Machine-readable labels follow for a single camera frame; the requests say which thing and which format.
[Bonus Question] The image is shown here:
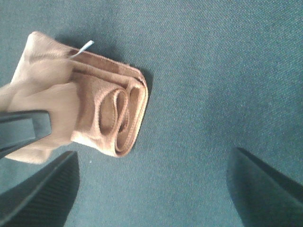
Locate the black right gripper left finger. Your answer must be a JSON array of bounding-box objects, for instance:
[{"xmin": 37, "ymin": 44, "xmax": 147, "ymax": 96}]
[{"xmin": 0, "ymin": 151, "xmax": 80, "ymax": 227}]

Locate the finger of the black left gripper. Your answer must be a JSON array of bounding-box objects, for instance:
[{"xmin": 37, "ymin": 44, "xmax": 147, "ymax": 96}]
[{"xmin": 0, "ymin": 110, "xmax": 52, "ymax": 158}]

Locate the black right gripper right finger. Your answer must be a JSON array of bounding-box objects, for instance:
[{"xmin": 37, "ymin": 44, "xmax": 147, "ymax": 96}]
[{"xmin": 226, "ymin": 148, "xmax": 303, "ymax": 227}]

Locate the brown microfiber towel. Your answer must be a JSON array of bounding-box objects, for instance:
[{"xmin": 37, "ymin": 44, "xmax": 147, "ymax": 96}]
[{"xmin": 0, "ymin": 31, "xmax": 148, "ymax": 164}]

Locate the black fabric table cover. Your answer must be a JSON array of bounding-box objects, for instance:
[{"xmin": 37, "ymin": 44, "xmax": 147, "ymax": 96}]
[{"xmin": 0, "ymin": 0, "xmax": 303, "ymax": 227}]

